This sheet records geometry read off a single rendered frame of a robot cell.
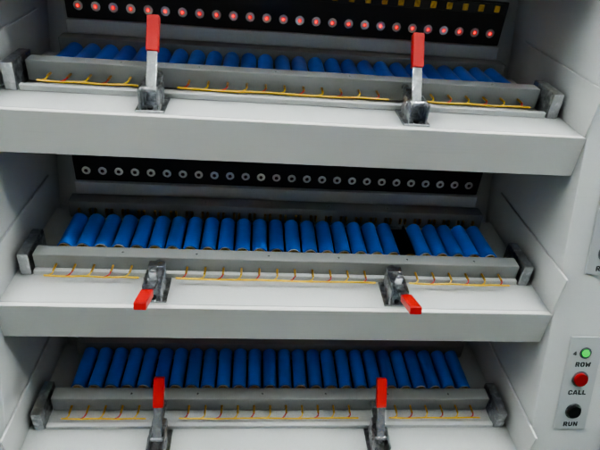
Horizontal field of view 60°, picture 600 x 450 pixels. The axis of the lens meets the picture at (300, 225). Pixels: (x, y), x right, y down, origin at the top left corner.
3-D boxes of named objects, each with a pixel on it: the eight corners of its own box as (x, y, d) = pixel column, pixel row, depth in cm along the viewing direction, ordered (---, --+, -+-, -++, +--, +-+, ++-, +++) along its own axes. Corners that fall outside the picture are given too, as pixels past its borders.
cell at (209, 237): (219, 229, 67) (215, 259, 62) (204, 228, 67) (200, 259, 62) (219, 217, 66) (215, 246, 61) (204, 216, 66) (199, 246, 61)
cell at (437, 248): (420, 225, 69) (434, 254, 64) (434, 222, 69) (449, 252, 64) (421, 236, 70) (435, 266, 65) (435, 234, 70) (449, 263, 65)
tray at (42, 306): (539, 342, 61) (569, 280, 56) (3, 337, 56) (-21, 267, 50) (480, 243, 78) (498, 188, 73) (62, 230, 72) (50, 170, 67)
